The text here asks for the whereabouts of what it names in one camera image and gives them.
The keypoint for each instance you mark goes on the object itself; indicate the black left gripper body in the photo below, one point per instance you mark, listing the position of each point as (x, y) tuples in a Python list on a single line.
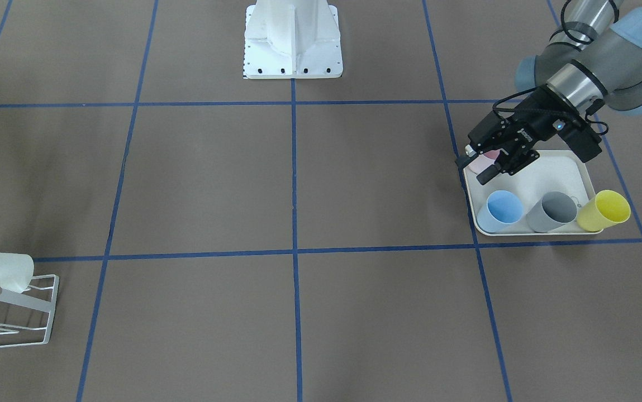
[(534, 118)]

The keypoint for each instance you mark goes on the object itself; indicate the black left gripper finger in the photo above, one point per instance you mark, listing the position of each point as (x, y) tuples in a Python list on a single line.
[(498, 167), (466, 157)]

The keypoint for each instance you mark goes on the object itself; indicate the pink plastic cup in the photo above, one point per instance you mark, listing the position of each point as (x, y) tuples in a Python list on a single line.
[(483, 161)]

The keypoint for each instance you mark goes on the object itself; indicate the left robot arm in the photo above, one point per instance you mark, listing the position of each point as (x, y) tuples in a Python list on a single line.
[(593, 59)]

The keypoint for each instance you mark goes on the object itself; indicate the grey plastic cup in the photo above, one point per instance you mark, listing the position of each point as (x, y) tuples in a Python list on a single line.
[(553, 210)]

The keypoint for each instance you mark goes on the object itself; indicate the yellow plastic cup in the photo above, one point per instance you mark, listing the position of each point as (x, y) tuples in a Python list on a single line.
[(607, 209)]

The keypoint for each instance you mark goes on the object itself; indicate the cream plastic tray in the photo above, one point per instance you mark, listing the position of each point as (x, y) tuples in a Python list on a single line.
[(555, 170)]

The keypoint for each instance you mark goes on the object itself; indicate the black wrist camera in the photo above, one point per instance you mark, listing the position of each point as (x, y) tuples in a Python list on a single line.
[(581, 140)]

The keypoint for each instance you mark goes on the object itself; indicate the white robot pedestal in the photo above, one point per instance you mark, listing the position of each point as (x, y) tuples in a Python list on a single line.
[(292, 40)]

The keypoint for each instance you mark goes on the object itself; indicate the white wire cup rack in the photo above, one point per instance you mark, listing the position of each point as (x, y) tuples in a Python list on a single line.
[(27, 318)]

